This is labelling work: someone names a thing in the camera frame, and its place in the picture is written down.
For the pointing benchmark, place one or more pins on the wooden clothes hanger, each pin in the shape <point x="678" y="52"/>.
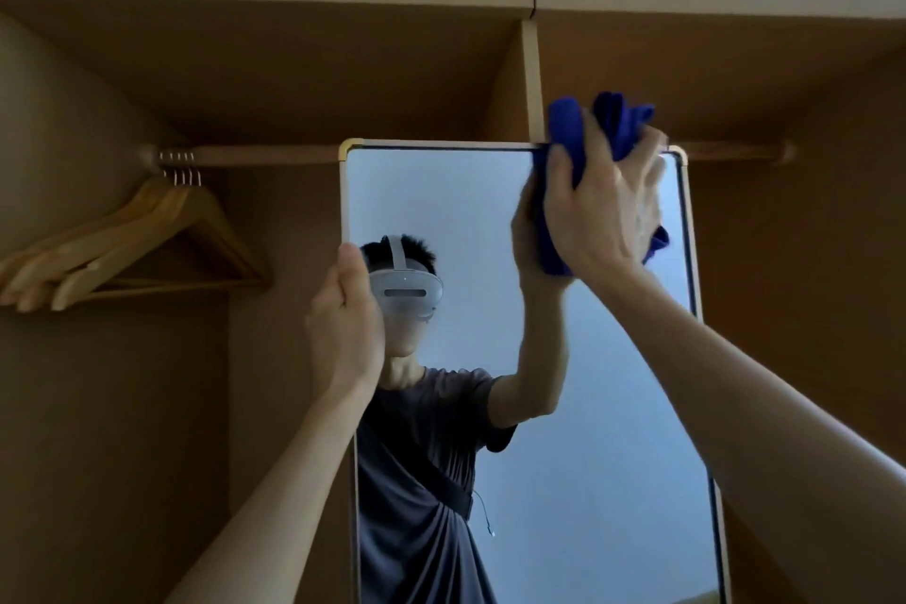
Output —
<point x="67" y="237"/>
<point x="34" y="300"/>
<point x="216" y="225"/>
<point x="8" y="288"/>

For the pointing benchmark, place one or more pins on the person's left forearm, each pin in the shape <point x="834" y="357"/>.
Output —
<point x="283" y="504"/>

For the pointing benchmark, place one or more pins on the person's left hand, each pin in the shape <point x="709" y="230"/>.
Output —
<point x="347" y="334"/>

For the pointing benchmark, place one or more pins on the person's left thumb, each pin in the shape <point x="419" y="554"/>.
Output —
<point x="352" y="271"/>

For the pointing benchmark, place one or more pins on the wooden clothes rod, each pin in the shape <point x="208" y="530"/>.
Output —
<point x="262" y="155"/>

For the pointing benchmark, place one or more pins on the person's right hand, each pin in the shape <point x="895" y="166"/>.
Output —
<point x="601" y="221"/>

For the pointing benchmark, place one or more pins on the white framed mirror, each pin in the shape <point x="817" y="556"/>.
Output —
<point x="609" y="412"/>

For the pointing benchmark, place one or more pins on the person's right forearm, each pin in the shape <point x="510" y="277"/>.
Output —
<point x="743" y="433"/>

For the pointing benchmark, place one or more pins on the brown open wardrobe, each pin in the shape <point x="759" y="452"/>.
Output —
<point x="283" y="72"/>

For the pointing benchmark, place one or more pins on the person's right thumb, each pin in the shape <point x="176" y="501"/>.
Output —
<point x="560" y="175"/>

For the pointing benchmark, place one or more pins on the blue cleaning cloth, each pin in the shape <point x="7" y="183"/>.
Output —
<point x="566" y="122"/>

